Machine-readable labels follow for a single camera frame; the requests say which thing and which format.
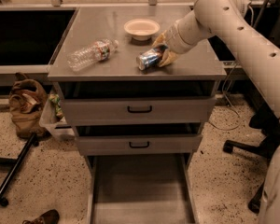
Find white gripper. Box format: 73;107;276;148
152;11;213;67

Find blue silver redbull can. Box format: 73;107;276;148
136;45;167;71

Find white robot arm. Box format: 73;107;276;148
153;0;280;224

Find grey drawer cabinet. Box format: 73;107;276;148
47;5;228;224

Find middle grey drawer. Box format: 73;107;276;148
76;123;203;156

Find grey drawer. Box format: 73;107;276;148
58;84;216;126
76;123;203;156
86;154;199;224

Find top grey drawer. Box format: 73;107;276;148
58;84;216;126

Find bottom grey drawer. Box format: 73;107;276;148
86;154;199;224

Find white paper bowl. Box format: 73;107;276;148
124;19;160;41

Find clear plastic water bottle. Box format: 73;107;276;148
67;39;119;72

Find green snack packet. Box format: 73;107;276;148
49;93;63;119

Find clear plastic bin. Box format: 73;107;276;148
39;93;75;141

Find black office chair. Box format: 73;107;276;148
222;102;280;215

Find brown canvas bag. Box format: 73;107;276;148
8;73;48;138

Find brown shoe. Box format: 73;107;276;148
22;209;60;224

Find black metal stand leg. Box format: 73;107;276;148
0;133;39;207

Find grey hanging cable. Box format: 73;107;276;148
208;0;276;132

